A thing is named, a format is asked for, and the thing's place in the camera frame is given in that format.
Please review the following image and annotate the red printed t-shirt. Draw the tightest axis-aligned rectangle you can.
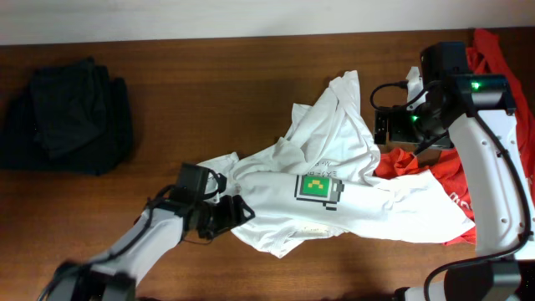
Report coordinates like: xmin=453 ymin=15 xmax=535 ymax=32
xmin=375 ymin=28 xmax=534 ymax=220

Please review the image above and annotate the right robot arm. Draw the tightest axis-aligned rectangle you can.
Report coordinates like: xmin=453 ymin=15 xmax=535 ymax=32
xmin=374 ymin=72 xmax=534 ymax=300

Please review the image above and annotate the black folded clothes pile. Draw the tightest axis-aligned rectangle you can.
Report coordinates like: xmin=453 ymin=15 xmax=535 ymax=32
xmin=1 ymin=58 xmax=134 ymax=176

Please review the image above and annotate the white graphic t-shirt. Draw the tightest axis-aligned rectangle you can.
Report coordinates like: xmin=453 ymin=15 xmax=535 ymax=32
xmin=204 ymin=71 xmax=475 ymax=258

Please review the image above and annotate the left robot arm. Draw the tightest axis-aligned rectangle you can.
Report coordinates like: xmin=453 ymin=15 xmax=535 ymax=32
xmin=38 ymin=195 xmax=255 ymax=300

